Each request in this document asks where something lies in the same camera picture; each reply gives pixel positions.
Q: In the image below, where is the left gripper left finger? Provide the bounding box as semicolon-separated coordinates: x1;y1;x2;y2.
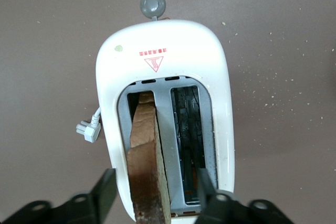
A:
0;167;118;224

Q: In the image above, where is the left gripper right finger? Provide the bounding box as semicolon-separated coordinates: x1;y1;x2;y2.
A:
195;167;297;224

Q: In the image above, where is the white power plug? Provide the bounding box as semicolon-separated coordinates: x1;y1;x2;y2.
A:
75;107;102;144

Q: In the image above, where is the white two-slot toaster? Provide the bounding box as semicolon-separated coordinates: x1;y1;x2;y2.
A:
94;0;236;224

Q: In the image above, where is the dark crusted bread slice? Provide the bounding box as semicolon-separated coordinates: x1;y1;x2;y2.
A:
125;90;172;224

